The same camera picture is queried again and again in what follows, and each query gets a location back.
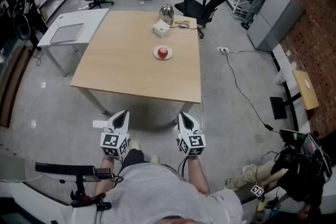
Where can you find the white power strip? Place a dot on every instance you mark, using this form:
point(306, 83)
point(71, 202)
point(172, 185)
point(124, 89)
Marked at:
point(222, 48)

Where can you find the person's left forearm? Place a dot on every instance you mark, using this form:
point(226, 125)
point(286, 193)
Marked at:
point(106, 169)

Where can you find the yellow utility knife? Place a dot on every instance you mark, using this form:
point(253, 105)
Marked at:
point(182, 21)

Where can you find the person's right forearm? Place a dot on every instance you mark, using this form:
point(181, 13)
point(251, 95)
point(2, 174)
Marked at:
point(198, 175)

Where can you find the grey computer mouse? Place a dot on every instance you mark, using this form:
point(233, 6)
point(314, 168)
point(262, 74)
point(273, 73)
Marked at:
point(184, 25)

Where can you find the refrigerator with red sticker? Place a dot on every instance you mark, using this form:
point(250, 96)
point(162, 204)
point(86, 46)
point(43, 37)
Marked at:
point(275, 18)

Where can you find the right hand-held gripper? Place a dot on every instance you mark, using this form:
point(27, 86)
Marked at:
point(195, 141)

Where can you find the small wooden side table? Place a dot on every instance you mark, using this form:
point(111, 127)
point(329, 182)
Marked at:
point(305, 91)

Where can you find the person's dark trousers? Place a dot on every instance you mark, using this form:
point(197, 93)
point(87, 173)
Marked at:
point(132, 157)

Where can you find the person's right shoe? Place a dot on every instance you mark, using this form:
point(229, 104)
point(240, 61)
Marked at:
point(154, 159)

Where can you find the shiny silver kettle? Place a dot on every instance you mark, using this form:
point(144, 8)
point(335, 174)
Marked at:
point(166, 13)

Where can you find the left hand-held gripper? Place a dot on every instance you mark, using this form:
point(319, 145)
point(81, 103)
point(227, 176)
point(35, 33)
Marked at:
point(113, 141)

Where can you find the white paper sheet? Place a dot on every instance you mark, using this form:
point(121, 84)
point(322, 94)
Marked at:
point(100, 124)

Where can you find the black device on clamp mount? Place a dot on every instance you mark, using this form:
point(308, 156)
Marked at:
point(65, 169)

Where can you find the dark wooden bench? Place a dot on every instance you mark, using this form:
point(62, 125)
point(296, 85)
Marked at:
point(13, 86)

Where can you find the person's left shoe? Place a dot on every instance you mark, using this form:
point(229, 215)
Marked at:
point(136, 144)

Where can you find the grey hanging jacket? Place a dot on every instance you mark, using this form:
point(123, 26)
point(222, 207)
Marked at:
point(256, 5)

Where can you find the red apple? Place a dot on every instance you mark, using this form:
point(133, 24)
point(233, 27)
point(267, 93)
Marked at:
point(162, 53)

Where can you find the grey rectangular tray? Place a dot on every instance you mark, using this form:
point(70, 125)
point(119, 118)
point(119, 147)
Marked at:
point(66, 33)

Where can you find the small white plate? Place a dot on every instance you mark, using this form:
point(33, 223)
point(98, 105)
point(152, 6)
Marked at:
point(170, 52)

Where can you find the white tissue box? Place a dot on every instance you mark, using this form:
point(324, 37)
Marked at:
point(160, 29)

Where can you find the person's grey shirt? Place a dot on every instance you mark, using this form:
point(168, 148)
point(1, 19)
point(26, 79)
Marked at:
point(157, 191)

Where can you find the white waste bin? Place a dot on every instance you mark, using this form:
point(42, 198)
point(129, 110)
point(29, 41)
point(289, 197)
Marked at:
point(280, 76)

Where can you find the person's shoe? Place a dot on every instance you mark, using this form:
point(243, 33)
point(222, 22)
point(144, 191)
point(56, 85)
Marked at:
point(136, 144)
point(154, 159)

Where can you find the white desk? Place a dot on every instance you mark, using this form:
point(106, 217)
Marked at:
point(86, 18)

